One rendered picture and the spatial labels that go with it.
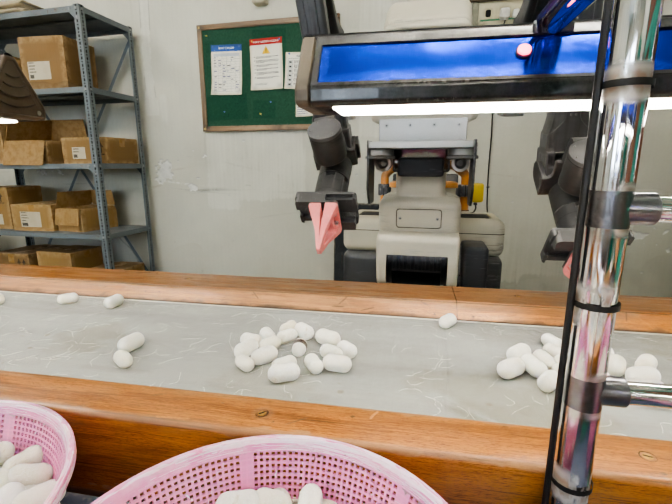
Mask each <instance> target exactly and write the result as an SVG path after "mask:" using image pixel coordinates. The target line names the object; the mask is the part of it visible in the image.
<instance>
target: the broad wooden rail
mask: <svg viewBox="0 0 672 504"><path fill-rule="evenodd" d="M0 291H10V292H26V293H41V294H56V295H61V294H66V293H76V294H77V295H78V296H87V297H103V298H107V297H110V296H113V295H115V294H120V295H122V296H123V298H124V299H134V300H149V301H164V302H180V303H195V304H211V305H226V306H242V307H257V308H272V309H288V310H303V311H319V312H334V313H350V314H365V315H380V316H396V317H411V318H427V319H440V318H441V317H442V316H444V315H446V314H448V313H452V314H454V315H455V316H456V318H457V320H458V321H473V322H488V323H504V324H519V325H535V326H550V327H563V326H564V318H565V310H566V302H567V294H568V292H552V291H532V290H512V289H493V288H473V287H453V286H433V285H414V284H394V283H374V282H354V281H335V280H315V279H295V278H275V277H252V276H236V275H216V274H197V273H177V272H157V271H137V270H118V269H98V268H78V267H59V266H39V265H19V264H0ZM619 302H620V303H621V309H620V311H619V312H617V314H616V320H615V327H614V331H627V332H643V333H658V334H672V298H670V297H651V296H631V295H619Z"/></svg>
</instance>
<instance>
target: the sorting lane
mask: <svg viewBox="0 0 672 504"><path fill-rule="evenodd" d="M0 293H2V294H3V296H4V298H5V301H4V302H3V303H2V304H0V370H5V371H14V372H24V373H33V374H43V375H52V376H62V377H71V378H81V379H90V380H100V381H109V382H119V383H128V384H138V385H147V386H156V387H166V388H175V389H185V390H194V391H204V392H213V393H223V394H232V395H242V396H251V397H261V398H270V399H280V400H289V401H299V402H308V403H318V404H327V405H337V406H346V407H355V408H365V409H374V410H384V411H393V412H403V413H412V414H422V415H431V416H441V417H450V418H460V419H469V420H479V421H488V422H498V423H507V424H517V425H526V426H536V427H545V428H551V422H552V414H553V406H554V398H555V390H556V388H555V390H554V391H552V392H544V391H542V390H540V388H539V387H538V385H537V379H538V378H535V377H533V376H531V375H530V374H529V373H528V372H527V371H524V373H523V374H521V375H519V376H516V377H514V378H512V379H504V378H502V377H501V376H500V375H499V374H498V372H497V365H498V363H499V362H501V361H503V360H505V359H507V356H506V353H507V350H508V349H509V348H510V347H512V346H514V345H516V344H518V343H524V344H527V345H528V346H529V347H530V349H531V354H533V352H534V351H535V350H537V349H543V346H544V344H543V343H542V342H541V337H542V335H543V334H545V333H550V334H552V335H554V336H555V337H557V338H559V339H561V340H562V334H563V327H550V326H535V325H519V324H504V323H488V322H473V321H458V320H457V321H456V323H455V324H454V325H453V326H451V327H449V328H447V329H444V328H442V327H441V326H440V325H439V319H427V318H411V317H396V316H380V315H365V314H350V313H334V312H319V311H303V310H288V309H272V308H257V307H242V306H226V305H211V304H195V303H180V302H164V301H149V300H134V299H124V301H123V303H122V304H121V305H119V306H116V307H114V308H112V309H108V308H106V307H105V306H104V304H103V302H104V300H105V299H106V298H103V297H87V296H79V299H78V300H77V301H76V302H75V303H69V304H59V303H58V302H57V297H58V296H59V295H56V294H41V293H26V292H10V291H0ZM289 320H294V321H295V322H296V323H299V322H303V323H305V324H307V325H309V326H311V327H312V328H313V330H314V336H313V337H312V338H311V339H309V340H306V342H307V349H306V352H305V354H304V355H303V356H301V357H296V356H294V355H293V353H292V345H293V343H294V341H295V340H296V339H298V338H301V337H299V336H297V338H296V339H295V340H294V341H291V342H288V343H285V344H281V345H280V347H279V348H277V350H278V356H277V358H281V357H284V356H287V355H292V356H294V357H295V358H296V360H297V365H298V366H299V368H300V375H299V377H298V378H297V379H296V380H294V381H287V382H280V383H273V382H272V381H270V380H269V378H268V370H269V368H270V367H271V366H272V362H273V361H274V360H273V361H271V362H269V363H266V364H263V365H259V366H258V365H254V368H253V369H252V370H251V371H250V372H244V371H242V370H241V369H240V368H239V367H237V366H236V364H235V358H236V356H235V355H234V348H235V346H236V345H237V344H239V343H241V342H240V337H241V335H242V334H243V333H246V332H248V333H252V334H258V335H259V333H260V330H261V329H262V328H263V327H269V328H271V329H272V331H273V332H274V333H275V335H276V336H277V334H278V333H279V332H280V330H279V329H280V326H281V325H282V324H284V323H286V322H288V321H289ZM322 328H324V329H328V330H331V331H335V332H337V333H338V334H339V335H340V338H341V341H342V340H346V341H348V342H350V343H352V344H353V345H355V346H356V348H357V355H356V356H355V357H354V358H351V359H350V360H351V362H352V367H351V369H350V370H349V371H348V372H346V373H340V372H334V371H328V370H326V369H325V368H324V366H323V370H322V372H321V373H319V374H312V373H311V372H310V371H309V370H308V368H307V367H306V366H305V364H304V358H305V356H306V355H308V354H310V353H314V354H316V355H317V356H318V358H319V359H320V360H321V361H322V363H323V358H324V357H322V356H321V354H320V347H321V346H322V345H323V344H320V343H318V342H317V340H316V338H315V335H316V332H317V331H318V330H319V329H322ZM134 332H139V333H141V334H143V336H144V339H145V340H144V343H143V345H142V346H140V347H138V348H136V349H134V350H132V351H131V352H128V353H129V354H130V355H131V356H132V357H133V363H132V364H131V366H129V367H128V368H120V367H119V366H118V365H117V364H116V363H115V362H114V360H113V355H114V353H115V352H116V351H118V348H117V343H118V341H119V340H120V339H121V338H123V337H125V336H127V335H130V334H132V333H134ZM611 348H612V349H613V351H614V354H618V355H620V356H622V357H623V358H624V359H625V360H626V363H627V365H626V370H627V369H628V368H629V367H633V366H634V364H635V361H636V360H637V358H638V357H639V356H640V355H642V354H650V355H653V356H654V357H655V358H656V359H657V361H658V365H657V368H656V369H657V370H658V371H659V372H660V374H661V380H660V381H661V382H663V383H664V384H671V385H672V334H658V333H643V332H627V331H614V334H613V340H612V347H611ZM277 358H276V359H277ZM598 433H602V434H611V435H621V436H630V437H640V438H649V439H659V440H668V441H672V409H665V408H655V407H645V406H634V405H629V406H628V407H627V408H620V407H609V406H602V412H601V419H600V425H599V432H598Z"/></svg>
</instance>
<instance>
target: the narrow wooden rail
mask: <svg viewBox="0 0 672 504"><path fill-rule="evenodd" d="M0 400H13V401H23V402H29V403H34V404H38V405H41V406H44V407H47V408H49V409H51V410H53V411H55V412H57V413H58V414H59V415H61V416H62V417H63V418H64V419H65V420H66V421H67V422H68V423H69V425H70V426H71V428H72V430H73V432H74V436H75V441H76V449H77V454H76V462H75V467H74V471H73V474H72V477H71V479H70V481H69V484H68V486H67V488H66V492H72V493H78V494H84V495H90V496H97V497H101V496H102V495H104V494H105V493H107V492H108V491H110V490H111V489H113V488H114V487H116V486H118V485H119V484H121V483H123V482H124V481H126V480H128V479H130V478H131V477H133V476H135V475H137V474H139V473H141V472H142V471H144V470H146V469H148V468H150V467H152V466H155V465H157V464H159V463H161V462H163V461H166V460H168V459H170V458H173V457H175V456H178V455H180V454H183V453H186V452H188V451H191V450H194V449H197V448H200V447H204V446H207V445H211V444H214V443H219V442H223V441H227V440H232V439H238V438H244V437H251V436H261V435H304V436H314V437H320V438H326V439H331V440H336V441H340V442H344V443H348V444H351V445H354V446H357V447H360V448H363V449H366V450H368V451H371V452H373V453H375V454H378V455H380V456H382V457H384V458H386V459H388V460H390V461H392V462H394V463H396V464H397V465H399V466H401V467H402V468H404V469H406V470H407V471H409V472H410V473H412V474H413V475H415V476H416V477H418V478H419V479H420V480H422V481H423V482H424V483H426V484H427V485H428V486H429V487H430V488H432V489H433V490H434V491H435V492H436V493H437V494H439V495H440V496H441V497H442V498H443V499H444V500H445V501H446V502H447V503H448V504H541V502H542V494H543V487H544V479H545V471H546V463H547V455H548V446H549V438H550V430H551V428H545V427H536V426H526V425H517V424H507V423H498V422H488V421H479V420H469V419H460V418H450V417H441V416H431V415H422V414H412V413H403V412H393V411H384V410H374V409H365V408H355V407H346V406H337V405H327V404H318V403H308V402H299V401H289V400H280V399H270V398H261V397H251V396H242V395H232V394H223V393H213V392H204V391H194V390H185V389H175V388H166V387H156V386H147V385H138V384H128V383H119V382H109V381H100V380H90V379H81V378H71V377H62V376H52V375H43V374H33V373H24V372H14V371H5V370H0ZM591 479H592V481H593V490H592V493H591V494H590V495H589V498H588V504H672V441H668V440H659V439H649V438H640V437H630V436H621V435H611V434H602V433H598V439H597V445H596V452H595V458H594V465H593V471H592V478H591Z"/></svg>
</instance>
